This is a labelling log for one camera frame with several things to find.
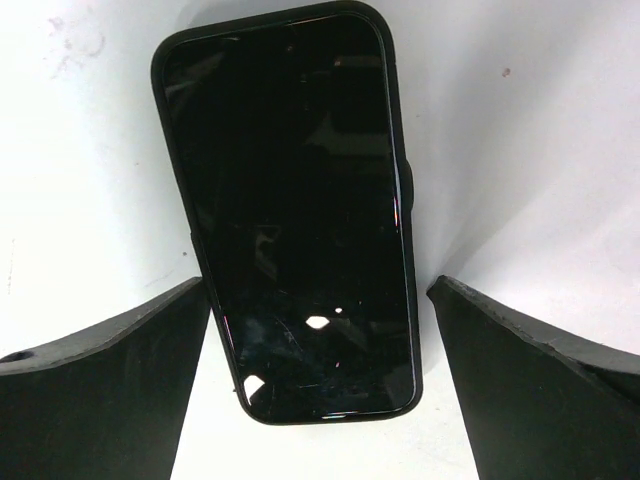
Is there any black phone case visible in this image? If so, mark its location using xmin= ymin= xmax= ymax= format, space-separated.
xmin=149 ymin=0 xmax=425 ymax=426

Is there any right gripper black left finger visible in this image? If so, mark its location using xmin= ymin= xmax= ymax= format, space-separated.
xmin=1 ymin=278 xmax=210 ymax=479

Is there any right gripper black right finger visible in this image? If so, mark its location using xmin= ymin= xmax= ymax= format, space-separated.
xmin=427 ymin=276 xmax=639 ymax=479

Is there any black smartphone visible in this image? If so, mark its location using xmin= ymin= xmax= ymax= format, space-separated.
xmin=160 ymin=14 xmax=416 ymax=417

